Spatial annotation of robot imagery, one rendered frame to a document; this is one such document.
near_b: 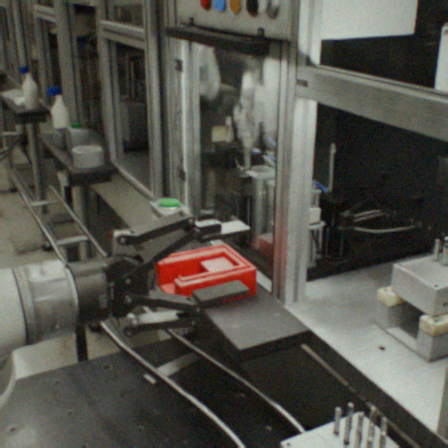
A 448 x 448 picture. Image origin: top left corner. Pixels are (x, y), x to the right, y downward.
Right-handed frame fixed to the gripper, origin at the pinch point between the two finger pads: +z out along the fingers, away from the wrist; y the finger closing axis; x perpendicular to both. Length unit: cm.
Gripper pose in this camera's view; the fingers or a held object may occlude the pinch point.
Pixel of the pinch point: (226, 261)
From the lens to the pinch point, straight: 80.3
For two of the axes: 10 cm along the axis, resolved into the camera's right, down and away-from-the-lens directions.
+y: 0.0, -9.2, -3.9
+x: -4.5, -3.5, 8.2
